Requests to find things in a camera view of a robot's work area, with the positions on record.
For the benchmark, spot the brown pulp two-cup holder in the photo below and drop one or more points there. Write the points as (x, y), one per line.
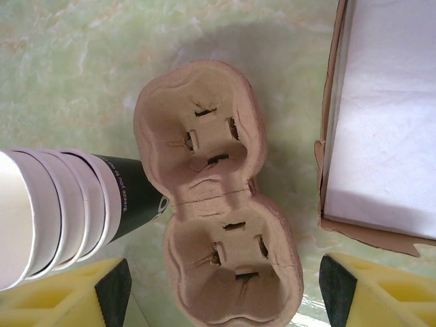
(211, 136)

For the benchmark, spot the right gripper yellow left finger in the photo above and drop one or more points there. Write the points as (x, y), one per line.
(51, 306)

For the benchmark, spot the brown cardboard napkin box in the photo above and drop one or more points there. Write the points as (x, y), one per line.
(327, 102)

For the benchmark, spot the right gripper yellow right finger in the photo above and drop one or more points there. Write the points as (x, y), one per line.
(385, 299)

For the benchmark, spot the dark green paper cup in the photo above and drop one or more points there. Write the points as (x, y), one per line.
(97, 204)
(136, 190)
(73, 221)

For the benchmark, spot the stack of paper cups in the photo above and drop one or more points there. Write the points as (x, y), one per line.
(13, 218)

